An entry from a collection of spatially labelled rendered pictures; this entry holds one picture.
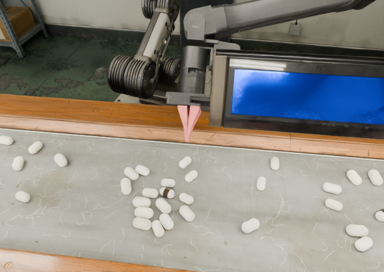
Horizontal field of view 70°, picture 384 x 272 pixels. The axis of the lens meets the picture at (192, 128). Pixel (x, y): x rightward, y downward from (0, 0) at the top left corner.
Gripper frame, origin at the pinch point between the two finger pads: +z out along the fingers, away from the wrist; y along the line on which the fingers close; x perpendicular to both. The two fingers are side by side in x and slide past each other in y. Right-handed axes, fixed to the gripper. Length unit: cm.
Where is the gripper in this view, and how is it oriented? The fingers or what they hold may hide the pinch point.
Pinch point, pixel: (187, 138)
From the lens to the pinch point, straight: 59.7
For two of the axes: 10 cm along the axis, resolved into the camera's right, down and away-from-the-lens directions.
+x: 0.7, 1.0, 9.9
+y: 9.9, 0.8, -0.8
